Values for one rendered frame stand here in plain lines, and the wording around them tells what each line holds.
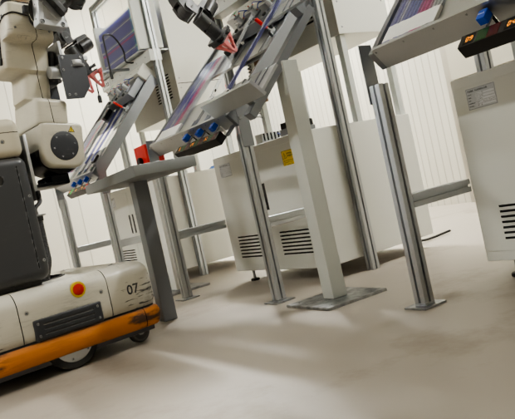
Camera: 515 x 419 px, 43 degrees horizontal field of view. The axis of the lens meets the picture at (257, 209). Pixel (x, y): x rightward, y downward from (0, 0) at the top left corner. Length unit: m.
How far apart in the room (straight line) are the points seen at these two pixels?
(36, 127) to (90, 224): 4.16
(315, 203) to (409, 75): 3.26
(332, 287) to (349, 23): 1.24
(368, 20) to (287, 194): 0.86
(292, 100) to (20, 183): 0.92
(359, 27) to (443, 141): 2.35
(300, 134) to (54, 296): 0.95
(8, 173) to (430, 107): 3.72
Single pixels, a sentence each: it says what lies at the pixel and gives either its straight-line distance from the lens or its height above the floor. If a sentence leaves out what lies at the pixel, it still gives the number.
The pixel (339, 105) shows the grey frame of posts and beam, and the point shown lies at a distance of 2.73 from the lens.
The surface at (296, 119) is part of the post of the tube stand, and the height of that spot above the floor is 0.63.
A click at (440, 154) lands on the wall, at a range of 5.22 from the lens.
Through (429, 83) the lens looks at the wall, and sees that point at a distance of 5.22.
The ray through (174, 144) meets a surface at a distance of 2.86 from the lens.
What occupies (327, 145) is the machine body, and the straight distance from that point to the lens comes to 2.70.
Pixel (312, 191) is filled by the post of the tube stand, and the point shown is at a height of 0.38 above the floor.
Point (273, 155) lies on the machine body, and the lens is 2.77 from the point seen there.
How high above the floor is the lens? 0.42
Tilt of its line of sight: 2 degrees down
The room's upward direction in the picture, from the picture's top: 12 degrees counter-clockwise
